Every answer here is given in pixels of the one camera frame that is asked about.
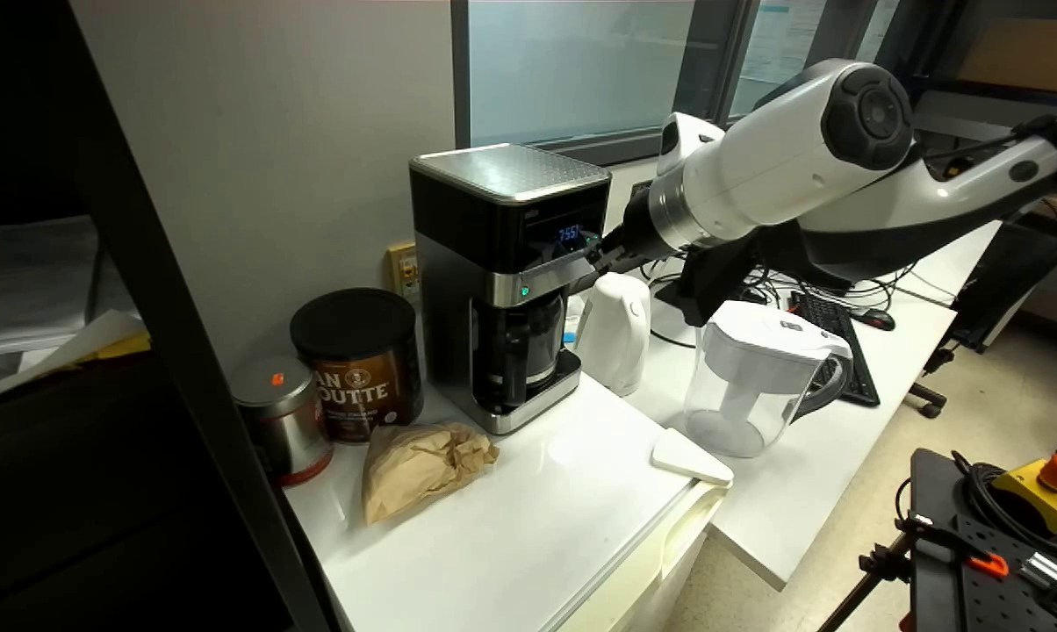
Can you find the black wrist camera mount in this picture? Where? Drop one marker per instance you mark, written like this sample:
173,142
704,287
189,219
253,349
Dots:
722,281

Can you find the black perforated work table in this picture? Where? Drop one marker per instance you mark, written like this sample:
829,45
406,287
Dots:
950,597

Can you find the clear white water filter pitcher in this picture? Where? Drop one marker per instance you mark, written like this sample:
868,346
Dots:
761,374

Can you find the black shelf unit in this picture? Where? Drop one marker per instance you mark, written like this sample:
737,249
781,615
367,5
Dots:
108,494

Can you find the glass coffee carafe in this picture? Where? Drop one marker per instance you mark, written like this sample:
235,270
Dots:
532,352

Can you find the white desk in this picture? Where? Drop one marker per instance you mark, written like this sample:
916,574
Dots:
829,467

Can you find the steel canister with red base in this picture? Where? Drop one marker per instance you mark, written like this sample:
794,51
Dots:
292,426

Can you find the yellow red emergency stop button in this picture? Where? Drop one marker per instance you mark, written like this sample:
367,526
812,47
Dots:
1047,494

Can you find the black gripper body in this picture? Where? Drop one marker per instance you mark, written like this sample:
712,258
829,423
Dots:
642,242

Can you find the white plastic jug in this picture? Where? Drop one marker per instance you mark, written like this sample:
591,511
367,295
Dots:
617,336

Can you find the brown paper filter bag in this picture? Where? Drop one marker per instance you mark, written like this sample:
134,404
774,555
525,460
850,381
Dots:
424,467

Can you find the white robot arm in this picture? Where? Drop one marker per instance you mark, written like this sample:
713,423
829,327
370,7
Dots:
784,151

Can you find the black office chair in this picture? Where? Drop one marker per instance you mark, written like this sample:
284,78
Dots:
1006,287

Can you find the stack of papers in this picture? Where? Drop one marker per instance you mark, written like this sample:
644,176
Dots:
38,292

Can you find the dark brown coffee can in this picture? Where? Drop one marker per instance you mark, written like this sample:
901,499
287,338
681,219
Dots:
358,389

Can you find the beige wall outlet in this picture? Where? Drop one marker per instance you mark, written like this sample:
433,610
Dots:
401,270

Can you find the dark framed window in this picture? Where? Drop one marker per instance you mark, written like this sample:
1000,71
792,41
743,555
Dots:
573,71

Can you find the black steel coffee maker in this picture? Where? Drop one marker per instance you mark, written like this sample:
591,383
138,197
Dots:
469,222

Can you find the black tripod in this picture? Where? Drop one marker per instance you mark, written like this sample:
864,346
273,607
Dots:
881,574

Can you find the black keyboard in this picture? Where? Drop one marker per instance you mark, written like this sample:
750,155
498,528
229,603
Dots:
863,371

